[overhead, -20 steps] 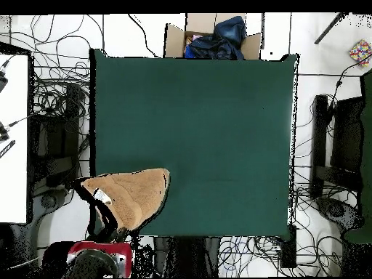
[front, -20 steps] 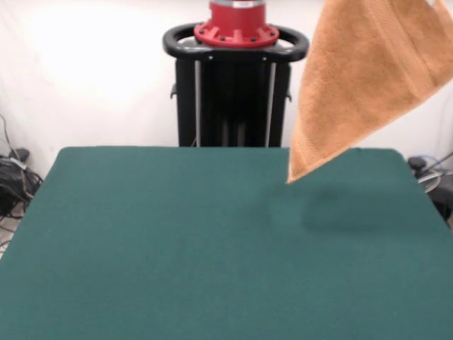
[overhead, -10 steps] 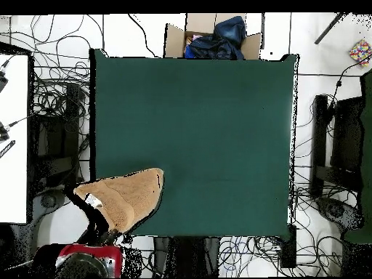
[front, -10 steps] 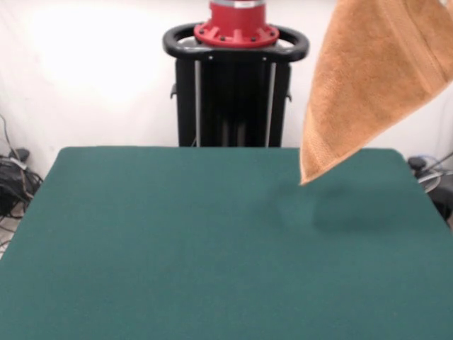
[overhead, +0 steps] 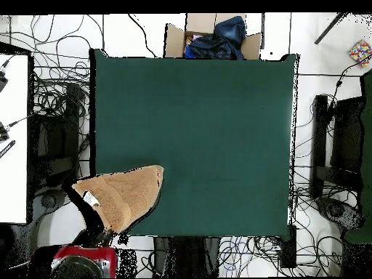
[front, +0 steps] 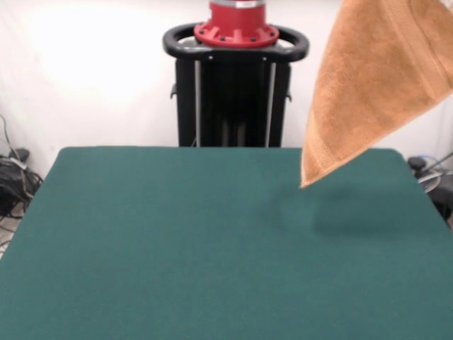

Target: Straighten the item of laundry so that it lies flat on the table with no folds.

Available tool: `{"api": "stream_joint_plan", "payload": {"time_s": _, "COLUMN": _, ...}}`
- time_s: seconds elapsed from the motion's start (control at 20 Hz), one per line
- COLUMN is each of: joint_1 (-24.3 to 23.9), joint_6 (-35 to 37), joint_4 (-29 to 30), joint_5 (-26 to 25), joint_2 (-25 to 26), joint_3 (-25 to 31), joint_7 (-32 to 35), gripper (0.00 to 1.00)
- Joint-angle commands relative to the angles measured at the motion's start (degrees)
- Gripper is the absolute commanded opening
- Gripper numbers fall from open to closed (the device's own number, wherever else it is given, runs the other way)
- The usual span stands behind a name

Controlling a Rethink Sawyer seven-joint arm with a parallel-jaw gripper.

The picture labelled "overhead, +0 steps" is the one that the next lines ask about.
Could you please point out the pink and yellow garment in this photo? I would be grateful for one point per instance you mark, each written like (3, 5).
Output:
(195, 37)

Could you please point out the white table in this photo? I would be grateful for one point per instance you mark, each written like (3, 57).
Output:
(14, 174)

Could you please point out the dark green table cloth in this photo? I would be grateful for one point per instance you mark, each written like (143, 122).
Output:
(366, 145)
(203, 130)

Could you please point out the black equipment stand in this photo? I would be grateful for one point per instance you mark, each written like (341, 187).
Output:
(347, 136)
(58, 145)

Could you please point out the dark blue garment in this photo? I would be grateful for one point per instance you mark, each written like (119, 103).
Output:
(226, 40)

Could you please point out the black ribbed strip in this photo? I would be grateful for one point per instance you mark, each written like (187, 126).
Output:
(7, 148)

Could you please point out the orange terry towel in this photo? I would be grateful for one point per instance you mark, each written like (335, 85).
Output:
(128, 191)

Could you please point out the cardboard box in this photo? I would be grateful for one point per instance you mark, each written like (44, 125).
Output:
(174, 40)

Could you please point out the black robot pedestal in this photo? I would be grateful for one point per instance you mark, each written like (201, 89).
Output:
(186, 255)

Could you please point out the multicoloured patterned bundle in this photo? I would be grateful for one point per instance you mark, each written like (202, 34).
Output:
(360, 51)

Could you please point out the black connector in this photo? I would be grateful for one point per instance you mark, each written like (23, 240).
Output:
(3, 133)

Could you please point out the black device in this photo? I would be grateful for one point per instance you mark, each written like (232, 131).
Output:
(2, 81)

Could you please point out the black metal bar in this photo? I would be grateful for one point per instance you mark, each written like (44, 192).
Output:
(330, 29)

